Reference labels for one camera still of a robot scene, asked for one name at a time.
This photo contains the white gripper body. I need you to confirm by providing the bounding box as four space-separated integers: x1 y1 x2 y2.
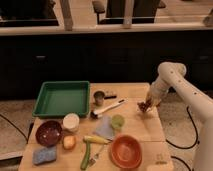
146 80 169 109

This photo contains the dark grape bunch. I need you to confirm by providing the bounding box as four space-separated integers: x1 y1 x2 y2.
138 102 150 113

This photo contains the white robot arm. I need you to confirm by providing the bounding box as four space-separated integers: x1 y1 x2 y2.
146 62 213 171

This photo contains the red orange bowl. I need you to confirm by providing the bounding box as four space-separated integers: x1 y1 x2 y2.
109 135 142 169

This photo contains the dark maroon bowl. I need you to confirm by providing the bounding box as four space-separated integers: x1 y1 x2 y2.
35 120 62 147

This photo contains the light green cup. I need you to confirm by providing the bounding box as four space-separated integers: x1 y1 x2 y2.
111 115 125 131

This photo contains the metal measuring cup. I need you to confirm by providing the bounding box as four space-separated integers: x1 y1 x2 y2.
93 91 117 106

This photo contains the grey blue cloth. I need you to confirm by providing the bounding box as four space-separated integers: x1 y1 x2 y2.
94 116 115 140

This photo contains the yellow orange fruit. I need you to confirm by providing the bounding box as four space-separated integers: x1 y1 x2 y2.
63 136 76 150

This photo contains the green cucumber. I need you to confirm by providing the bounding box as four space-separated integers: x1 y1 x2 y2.
80 141 91 171

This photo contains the green plastic tray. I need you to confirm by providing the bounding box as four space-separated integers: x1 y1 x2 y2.
33 81 90 118

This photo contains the blue sponge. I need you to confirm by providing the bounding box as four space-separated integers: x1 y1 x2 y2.
32 146 57 165

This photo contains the black floor cable right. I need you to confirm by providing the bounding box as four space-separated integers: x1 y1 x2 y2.
165 105 200 171

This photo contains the black floor cable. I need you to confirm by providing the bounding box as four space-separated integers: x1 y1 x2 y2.
165 105 200 171
0 113 30 143

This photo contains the black floor cable left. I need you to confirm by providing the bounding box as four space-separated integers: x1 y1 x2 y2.
0 113 30 143

